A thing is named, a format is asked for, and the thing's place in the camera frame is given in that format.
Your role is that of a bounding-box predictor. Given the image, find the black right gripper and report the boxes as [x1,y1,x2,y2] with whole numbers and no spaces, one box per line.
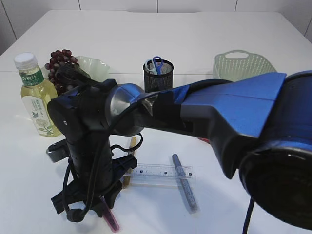
[51,156,137,218]

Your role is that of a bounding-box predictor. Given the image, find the pink purple safety scissors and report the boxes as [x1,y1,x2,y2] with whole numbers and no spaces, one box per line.
[100,196,120,233]

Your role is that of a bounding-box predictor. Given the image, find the clear plastic ruler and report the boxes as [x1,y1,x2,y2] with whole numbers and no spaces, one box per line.
[124,163,195,179]

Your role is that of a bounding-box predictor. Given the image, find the silver glitter pen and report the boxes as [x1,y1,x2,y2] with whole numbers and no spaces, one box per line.
[172,154,198,214]

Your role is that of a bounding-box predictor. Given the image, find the yellow tea drink bottle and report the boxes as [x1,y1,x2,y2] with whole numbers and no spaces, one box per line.
[14,52,61,137]

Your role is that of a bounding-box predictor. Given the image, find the blue safety scissors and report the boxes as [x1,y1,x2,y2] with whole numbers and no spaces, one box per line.
[145,56,163,75]

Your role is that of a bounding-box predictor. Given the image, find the purple artificial grape bunch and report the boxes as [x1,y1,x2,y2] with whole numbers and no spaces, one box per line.
[44,49,80,95]

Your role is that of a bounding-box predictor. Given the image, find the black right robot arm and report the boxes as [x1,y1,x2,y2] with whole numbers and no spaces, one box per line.
[47,71,312,230]

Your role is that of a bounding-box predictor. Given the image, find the gold glitter pen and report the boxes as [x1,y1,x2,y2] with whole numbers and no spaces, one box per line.
[121,136,138,190]

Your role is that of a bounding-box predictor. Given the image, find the black mesh pen holder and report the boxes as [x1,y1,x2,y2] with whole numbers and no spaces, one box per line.
[143,59,174,93]

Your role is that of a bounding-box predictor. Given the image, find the green wavy glass plate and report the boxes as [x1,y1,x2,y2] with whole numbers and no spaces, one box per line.
[41,56,110,85]

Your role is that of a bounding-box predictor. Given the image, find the green plastic woven basket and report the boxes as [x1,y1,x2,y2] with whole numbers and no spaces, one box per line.
[213,50,276,81]

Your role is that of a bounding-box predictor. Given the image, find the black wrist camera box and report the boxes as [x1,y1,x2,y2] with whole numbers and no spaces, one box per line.
[46,139,70,163]

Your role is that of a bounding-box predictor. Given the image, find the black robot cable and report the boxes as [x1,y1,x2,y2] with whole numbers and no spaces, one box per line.
[55,65,144,223]

